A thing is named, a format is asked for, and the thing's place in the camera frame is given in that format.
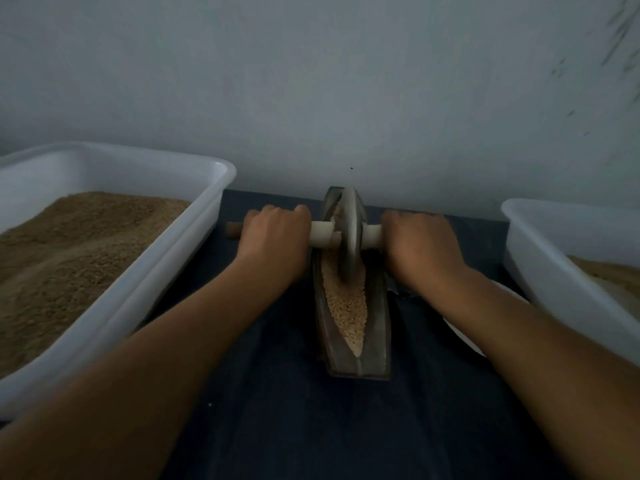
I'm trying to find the person's left hand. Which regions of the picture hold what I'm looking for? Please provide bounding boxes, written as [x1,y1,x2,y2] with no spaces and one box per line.
[234,203,313,289]

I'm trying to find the person's right hand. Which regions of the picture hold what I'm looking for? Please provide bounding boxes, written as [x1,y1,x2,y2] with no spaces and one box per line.
[382,209,468,299]

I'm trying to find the metal grinding wheel with handle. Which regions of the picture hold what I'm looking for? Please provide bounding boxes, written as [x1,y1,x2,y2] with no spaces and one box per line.
[225,187,385,289]

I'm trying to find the boat-shaped metal grinding trough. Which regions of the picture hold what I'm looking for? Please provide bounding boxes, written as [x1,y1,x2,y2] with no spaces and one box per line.
[313,185,393,380]

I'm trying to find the large brown grain heap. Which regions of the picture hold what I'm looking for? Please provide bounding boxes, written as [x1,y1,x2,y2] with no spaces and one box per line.
[0,191,191,380]
[568,255,640,316]

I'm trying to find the person's left forearm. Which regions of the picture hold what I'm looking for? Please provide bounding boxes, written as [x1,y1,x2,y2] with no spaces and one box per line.
[0,263,286,480]

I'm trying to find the person's right forearm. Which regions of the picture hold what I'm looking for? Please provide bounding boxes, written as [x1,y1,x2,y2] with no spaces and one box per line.
[426,275,640,480]

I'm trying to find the white round plate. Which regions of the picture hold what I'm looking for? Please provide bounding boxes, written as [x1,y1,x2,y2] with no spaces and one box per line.
[442,279,531,358]

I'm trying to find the white plastic tub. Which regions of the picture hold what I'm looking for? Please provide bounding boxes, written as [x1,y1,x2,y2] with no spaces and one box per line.
[501,197,640,366]
[0,141,238,421]

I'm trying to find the dark blue table cloth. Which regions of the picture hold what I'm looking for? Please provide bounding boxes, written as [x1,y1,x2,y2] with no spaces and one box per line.
[0,189,576,480]

